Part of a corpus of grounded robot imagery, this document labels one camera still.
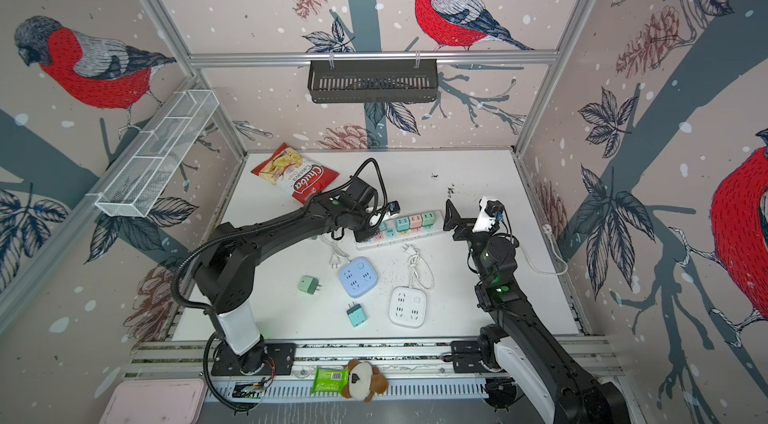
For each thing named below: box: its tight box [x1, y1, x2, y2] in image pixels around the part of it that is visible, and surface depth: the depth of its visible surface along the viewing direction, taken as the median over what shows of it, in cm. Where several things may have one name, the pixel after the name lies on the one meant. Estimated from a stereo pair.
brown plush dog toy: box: [342, 359, 389, 403], surface depth 70 cm
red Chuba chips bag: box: [251, 142, 339, 205], surface depth 112 cm
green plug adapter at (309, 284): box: [298, 275, 322, 295], surface depth 87 cm
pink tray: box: [99, 378, 208, 424], surface depth 67 cm
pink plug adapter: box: [409, 214, 422, 230], surface depth 94 cm
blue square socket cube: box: [338, 256, 379, 298], surface depth 87 cm
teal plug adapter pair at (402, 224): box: [396, 217, 409, 233], surface depth 94 cm
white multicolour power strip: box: [356, 211, 445, 250], surface depth 96 cm
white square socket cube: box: [388, 286, 427, 329], surface depth 81 cm
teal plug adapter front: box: [346, 301, 367, 327], surface depth 81 cm
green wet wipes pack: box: [312, 366, 349, 395], surface depth 71 cm
